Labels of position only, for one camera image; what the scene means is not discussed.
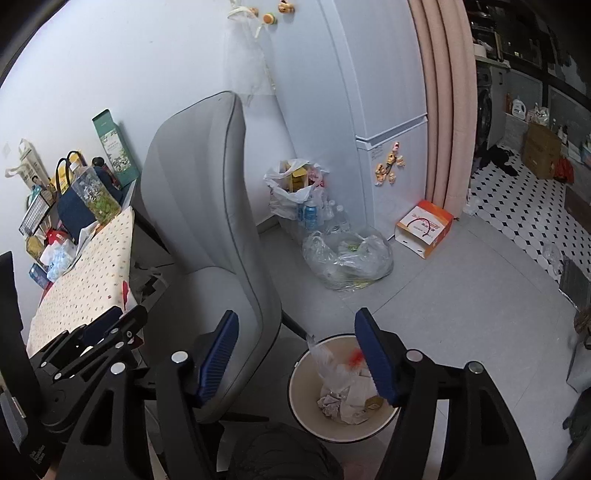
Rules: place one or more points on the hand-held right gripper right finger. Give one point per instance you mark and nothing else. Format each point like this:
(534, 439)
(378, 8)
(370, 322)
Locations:
(376, 355)

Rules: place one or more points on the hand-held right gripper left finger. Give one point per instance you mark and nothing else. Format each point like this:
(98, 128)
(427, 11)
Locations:
(217, 360)

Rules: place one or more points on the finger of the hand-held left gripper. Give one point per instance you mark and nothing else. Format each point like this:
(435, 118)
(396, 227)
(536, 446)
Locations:
(99, 325)
(124, 339)

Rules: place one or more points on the cream round trash bin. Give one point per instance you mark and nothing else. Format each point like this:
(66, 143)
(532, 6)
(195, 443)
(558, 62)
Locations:
(300, 401)

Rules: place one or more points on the floral tablecloth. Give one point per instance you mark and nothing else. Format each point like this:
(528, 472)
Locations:
(83, 286)

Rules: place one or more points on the blue tissue box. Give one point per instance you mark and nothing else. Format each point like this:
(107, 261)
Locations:
(60, 263)

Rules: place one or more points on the clear plastic bag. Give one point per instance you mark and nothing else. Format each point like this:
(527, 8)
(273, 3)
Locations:
(346, 258)

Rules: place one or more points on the dark cloth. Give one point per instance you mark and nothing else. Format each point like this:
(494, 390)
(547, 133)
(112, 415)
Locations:
(286, 454)

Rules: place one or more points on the navy lunch bag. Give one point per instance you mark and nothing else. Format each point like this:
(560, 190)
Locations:
(71, 203)

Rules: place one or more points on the clear bottle with plants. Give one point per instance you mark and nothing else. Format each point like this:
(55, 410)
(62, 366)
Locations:
(99, 196)

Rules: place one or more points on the grey chair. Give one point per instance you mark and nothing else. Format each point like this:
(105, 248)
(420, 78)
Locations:
(207, 230)

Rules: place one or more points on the orange cardboard box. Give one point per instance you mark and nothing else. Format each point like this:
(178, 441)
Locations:
(425, 226)

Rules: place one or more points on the clear plastic bottles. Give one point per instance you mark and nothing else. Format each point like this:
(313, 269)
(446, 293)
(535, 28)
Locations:
(337, 219)

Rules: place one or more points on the printed paper tote bag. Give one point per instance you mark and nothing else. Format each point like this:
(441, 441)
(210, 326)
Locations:
(30, 166)

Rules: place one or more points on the green box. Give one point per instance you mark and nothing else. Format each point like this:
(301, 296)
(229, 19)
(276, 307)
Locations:
(117, 147)

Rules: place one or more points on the white plastic bag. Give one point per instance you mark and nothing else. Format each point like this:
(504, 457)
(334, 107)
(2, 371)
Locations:
(286, 194)

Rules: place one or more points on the yellow figure magnets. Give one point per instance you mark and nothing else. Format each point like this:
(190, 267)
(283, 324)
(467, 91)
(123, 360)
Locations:
(390, 166)

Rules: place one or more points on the black cloth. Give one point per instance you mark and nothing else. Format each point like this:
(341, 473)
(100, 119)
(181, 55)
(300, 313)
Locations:
(498, 159)

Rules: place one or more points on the red bag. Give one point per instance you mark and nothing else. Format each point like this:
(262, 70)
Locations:
(564, 170)

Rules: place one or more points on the brown cardboard box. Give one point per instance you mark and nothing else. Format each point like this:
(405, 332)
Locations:
(542, 147)

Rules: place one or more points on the white fridge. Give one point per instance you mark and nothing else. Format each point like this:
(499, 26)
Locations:
(351, 83)

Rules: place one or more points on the washing machine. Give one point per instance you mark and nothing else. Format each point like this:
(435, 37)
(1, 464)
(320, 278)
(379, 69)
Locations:
(489, 106)

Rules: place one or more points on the white detergent bottle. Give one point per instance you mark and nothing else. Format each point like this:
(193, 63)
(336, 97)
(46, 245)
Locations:
(519, 107)

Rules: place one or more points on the white mesh bag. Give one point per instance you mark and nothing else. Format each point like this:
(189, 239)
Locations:
(249, 60)

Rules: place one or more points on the burger fridge magnet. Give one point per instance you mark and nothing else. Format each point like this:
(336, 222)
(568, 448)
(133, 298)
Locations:
(269, 18)

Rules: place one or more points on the yellow fridge magnet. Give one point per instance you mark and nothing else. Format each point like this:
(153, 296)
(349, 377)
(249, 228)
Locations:
(285, 7)

